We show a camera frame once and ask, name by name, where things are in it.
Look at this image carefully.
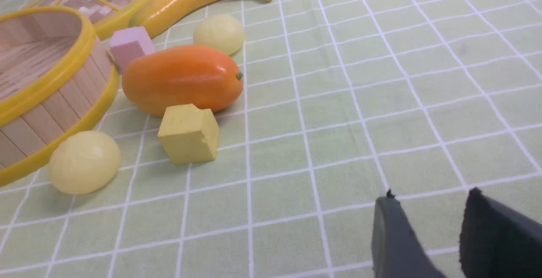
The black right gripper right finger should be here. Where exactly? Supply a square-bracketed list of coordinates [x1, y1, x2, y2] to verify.
[459, 187, 542, 278]

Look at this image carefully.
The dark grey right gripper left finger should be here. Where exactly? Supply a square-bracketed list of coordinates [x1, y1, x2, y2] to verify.
[372, 190, 445, 278]

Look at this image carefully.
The pale yellow bun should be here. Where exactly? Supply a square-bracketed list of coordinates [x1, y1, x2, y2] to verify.
[192, 14, 245, 56]
[47, 131, 122, 195]

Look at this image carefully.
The bamboo steamer tray yellow rim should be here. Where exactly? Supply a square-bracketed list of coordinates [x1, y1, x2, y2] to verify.
[1, 6, 120, 186]

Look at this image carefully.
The green checkered tablecloth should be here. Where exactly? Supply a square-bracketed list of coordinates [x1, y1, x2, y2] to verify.
[1, 0, 542, 278]

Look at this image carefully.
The yellow foam cube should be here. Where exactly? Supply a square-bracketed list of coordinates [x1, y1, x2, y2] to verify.
[158, 104, 219, 165]

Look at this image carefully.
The orange plastic mango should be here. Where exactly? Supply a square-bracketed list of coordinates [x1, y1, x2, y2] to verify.
[122, 44, 244, 117]

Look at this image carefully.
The pink foam cube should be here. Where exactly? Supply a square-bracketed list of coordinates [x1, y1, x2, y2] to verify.
[110, 26, 157, 75]

